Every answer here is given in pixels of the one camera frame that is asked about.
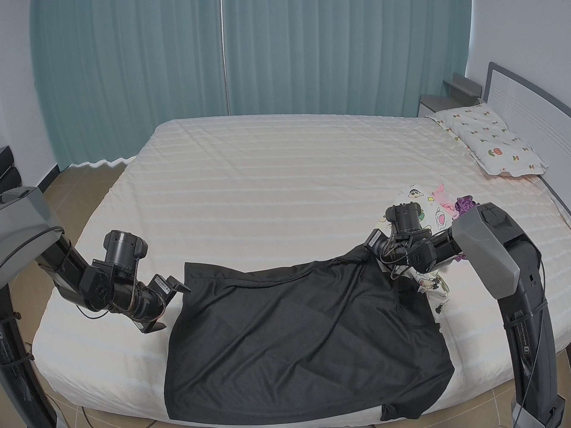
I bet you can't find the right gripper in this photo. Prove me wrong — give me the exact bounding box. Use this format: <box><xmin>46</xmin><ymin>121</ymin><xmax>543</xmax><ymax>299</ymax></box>
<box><xmin>365</xmin><ymin>229</ymin><xmax>399</xmax><ymax>267</ymax></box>

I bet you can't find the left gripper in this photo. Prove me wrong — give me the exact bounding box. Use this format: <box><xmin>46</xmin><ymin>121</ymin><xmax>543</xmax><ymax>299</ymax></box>
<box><xmin>128</xmin><ymin>275</ymin><xmax>193</xmax><ymax>335</ymax></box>

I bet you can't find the black T-shirt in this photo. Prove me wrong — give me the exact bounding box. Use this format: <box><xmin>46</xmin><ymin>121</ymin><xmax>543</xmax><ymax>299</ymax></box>
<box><xmin>164</xmin><ymin>243</ymin><xmax>456</xmax><ymax>422</ymax></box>

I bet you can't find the bed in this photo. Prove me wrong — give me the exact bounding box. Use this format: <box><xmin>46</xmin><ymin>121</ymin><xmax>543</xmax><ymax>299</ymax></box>
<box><xmin>32</xmin><ymin>62</ymin><xmax>571</xmax><ymax>422</ymax></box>

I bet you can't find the white printed pyjama top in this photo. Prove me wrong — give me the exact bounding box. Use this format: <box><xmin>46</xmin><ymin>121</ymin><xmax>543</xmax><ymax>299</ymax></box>
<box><xmin>374</xmin><ymin>185</ymin><xmax>451</xmax><ymax>315</ymax></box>

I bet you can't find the pink garment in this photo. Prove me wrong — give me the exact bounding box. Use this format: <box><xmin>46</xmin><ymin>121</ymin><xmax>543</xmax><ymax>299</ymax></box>
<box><xmin>430</xmin><ymin>184</ymin><xmax>458</xmax><ymax>215</ymax></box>

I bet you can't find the purple garment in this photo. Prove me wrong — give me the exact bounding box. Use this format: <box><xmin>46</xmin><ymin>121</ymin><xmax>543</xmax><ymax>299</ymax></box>
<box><xmin>454</xmin><ymin>194</ymin><xmax>480</xmax><ymax>264</ymax></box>

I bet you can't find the grey bedside table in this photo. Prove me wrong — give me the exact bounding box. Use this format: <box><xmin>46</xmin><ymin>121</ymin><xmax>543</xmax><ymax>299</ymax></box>
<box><xmin>418</xmin><ymin>72</ymin><xmax>483</xmax><ymax>118</ymax></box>

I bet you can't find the white printed pillow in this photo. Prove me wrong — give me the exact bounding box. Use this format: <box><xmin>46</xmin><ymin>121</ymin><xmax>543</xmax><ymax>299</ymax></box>
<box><xmin>426</xmin><ymin>104</ymin><xmax>549</xmax><ymax>178</ymax></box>

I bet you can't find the black chest of drawers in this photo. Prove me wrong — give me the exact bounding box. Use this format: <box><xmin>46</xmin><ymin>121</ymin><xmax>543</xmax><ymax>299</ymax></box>
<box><xmin>0</xmin><ymin>146</ymin><xmax>23</xmax><ymax>195</ymax></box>

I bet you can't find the blue-green curtain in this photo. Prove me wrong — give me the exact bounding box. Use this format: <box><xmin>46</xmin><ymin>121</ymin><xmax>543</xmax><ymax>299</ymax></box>
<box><xmin>222</xmin><ymin>0</ymin><xmax>473</xmax><ymax>119</ymax></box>
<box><xmin>30</xmin><ymin>0</ymin><xmax>228</xmax><ymax>170</ymax></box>

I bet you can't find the black cable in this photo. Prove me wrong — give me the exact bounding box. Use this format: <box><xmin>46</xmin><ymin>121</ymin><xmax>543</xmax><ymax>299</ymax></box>
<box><xmin>0</xmin><ymin>226</ymin><xmax>64</xmax><ymax>268</ymax></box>

